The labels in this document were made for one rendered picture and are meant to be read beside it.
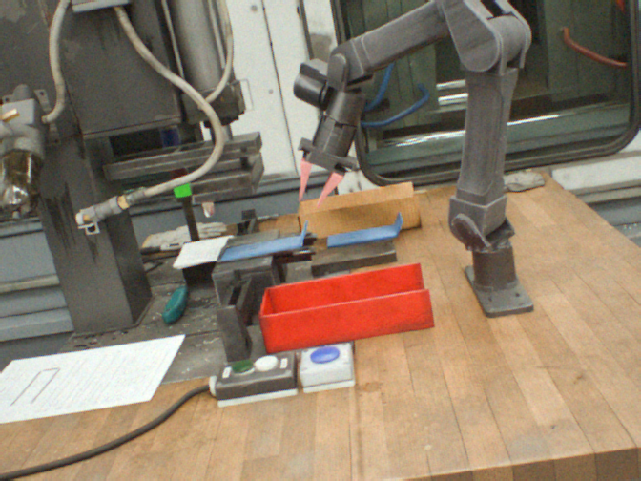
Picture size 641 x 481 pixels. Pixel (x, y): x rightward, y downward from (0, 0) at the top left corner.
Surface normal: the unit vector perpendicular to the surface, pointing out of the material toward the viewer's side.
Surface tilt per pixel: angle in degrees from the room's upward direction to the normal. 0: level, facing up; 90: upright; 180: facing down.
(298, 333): 90
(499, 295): 0
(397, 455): 0
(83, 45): 90
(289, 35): 90
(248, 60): 90
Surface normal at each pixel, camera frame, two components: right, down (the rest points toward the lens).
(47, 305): -0.07, 0.32
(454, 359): -0.18, -0.94
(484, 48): -0.65, 0.34
